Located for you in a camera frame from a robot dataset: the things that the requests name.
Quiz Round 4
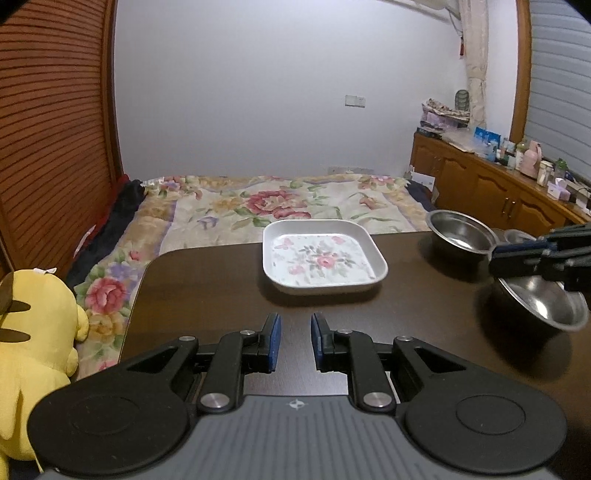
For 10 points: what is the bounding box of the medium steel bowl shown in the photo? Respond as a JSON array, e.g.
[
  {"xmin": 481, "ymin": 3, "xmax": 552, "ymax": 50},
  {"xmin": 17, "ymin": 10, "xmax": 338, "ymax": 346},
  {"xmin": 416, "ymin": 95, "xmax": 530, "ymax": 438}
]
[{"xmin": 426, "ymin": 209, "xmax": 499, "ymax": 263}]

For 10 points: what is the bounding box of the pink thermos jug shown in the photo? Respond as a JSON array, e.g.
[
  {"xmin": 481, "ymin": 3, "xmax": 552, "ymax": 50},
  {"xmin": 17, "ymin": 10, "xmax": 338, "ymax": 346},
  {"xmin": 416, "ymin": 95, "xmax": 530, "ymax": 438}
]
[{"xmin": 519, "ymin": 140, "xmax": 543, "ymax": 180}]

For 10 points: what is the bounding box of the beige curtain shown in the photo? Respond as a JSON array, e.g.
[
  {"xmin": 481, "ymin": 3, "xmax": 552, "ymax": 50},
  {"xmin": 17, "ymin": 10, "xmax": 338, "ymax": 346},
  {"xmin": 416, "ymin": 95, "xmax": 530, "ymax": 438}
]
[{"xmin": 458, "ymin": 0, "xmax": 489, "ymax": 130}]

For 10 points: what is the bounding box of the wall light switch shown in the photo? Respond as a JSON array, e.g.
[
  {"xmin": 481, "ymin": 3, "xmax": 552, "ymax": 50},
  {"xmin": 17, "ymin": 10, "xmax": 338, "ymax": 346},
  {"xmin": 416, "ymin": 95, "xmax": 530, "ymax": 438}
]
[{"xmin": 345, "ymin": 95, "xmax": 366, "ymax": 108}]

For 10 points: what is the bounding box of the wall air conditioner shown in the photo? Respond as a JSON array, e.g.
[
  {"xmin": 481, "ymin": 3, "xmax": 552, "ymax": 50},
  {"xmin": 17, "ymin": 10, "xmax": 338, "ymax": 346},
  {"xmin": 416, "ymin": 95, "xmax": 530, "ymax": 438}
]
[{"xmin": 388, "ymin": 0, "xmax": 461, "ymax": 20}]

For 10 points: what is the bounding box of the wooden sideboard cabinet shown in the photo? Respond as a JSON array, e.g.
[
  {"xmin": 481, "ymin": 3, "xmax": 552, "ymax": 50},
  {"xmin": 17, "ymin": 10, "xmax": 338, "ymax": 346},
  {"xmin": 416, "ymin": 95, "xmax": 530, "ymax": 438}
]
[{"xmin": 410, "ymin": 133, "xmax": 590, "ymax": 236}]

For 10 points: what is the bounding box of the wall power outlet strip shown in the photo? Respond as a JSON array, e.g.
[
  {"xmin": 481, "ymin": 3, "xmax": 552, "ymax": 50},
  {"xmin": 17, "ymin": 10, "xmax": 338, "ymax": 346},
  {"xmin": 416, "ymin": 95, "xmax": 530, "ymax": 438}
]
[{"xmin": 328, "ymin": 166, "xmax": 375, "ymax": 175}]

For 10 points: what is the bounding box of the white paper bag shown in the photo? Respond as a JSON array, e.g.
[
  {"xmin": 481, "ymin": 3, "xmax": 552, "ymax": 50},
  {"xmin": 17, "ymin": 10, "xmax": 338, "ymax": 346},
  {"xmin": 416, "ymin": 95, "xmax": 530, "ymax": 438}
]
[{"xmin": 411, "ymin": 171, "xmax": 436, "ymax": 192}]

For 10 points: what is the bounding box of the large steel bowl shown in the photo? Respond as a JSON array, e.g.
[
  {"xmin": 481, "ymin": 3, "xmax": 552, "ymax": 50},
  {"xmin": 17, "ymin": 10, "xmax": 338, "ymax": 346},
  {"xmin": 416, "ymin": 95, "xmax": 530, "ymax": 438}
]
[{"xmin": 495, "ymin": 276, "xmax": 589, "ymax": 332}]

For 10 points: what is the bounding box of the yellow plush toy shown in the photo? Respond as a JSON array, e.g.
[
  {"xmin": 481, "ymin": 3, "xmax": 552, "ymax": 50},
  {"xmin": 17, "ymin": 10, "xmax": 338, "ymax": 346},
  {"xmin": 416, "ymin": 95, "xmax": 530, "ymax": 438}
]
[{"xmin": 1, "ymin": 268, "xmax": 89, "ymax": 479}]

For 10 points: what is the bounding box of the blue picture card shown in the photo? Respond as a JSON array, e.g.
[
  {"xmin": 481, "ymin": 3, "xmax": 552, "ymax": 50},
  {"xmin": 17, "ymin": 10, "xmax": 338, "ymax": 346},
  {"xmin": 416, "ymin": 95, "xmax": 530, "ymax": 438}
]
[{"xmin": 473, "ymin": 127, "xmax": 501, "ymax": 162}]

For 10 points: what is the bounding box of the pink tissue box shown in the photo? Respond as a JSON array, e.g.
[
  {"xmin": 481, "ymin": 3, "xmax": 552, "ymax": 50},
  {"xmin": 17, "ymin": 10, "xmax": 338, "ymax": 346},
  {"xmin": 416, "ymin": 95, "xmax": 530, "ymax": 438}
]
[{"xmin": 547, "ymin": 178, "xmax": 571, "ymax": 202}]

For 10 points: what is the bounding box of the floral square plate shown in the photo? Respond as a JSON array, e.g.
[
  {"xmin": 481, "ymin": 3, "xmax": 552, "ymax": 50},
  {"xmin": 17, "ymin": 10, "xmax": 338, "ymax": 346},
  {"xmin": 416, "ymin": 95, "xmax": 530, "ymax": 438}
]
[{"xmin": 262, "ymin": 219, "xmax": 389, "ymax": 296}]

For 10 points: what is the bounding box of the floral bed blanket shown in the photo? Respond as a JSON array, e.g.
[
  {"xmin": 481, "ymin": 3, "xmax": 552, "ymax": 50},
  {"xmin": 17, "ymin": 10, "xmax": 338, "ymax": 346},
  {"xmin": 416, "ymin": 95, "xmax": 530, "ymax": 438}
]
[{"xmin": 65, "ymin": 174, "xmax": 435, "ymax": 378}]

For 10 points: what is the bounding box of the small steel bowl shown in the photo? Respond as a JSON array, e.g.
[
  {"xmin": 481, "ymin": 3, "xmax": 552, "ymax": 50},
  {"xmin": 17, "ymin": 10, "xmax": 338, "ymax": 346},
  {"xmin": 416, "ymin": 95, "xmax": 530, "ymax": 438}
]
[{"xmin": 502, "ymin": 229, "xmax": 536, "ymax": 244}]

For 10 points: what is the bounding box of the folded fabric pile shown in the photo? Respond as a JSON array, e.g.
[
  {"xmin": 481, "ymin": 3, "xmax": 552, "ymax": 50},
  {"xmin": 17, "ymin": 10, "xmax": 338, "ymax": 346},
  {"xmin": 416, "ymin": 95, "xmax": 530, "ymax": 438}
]
[{"xmin": 420, "ymin": 98, "xmax": 470, "ymax": 134}]

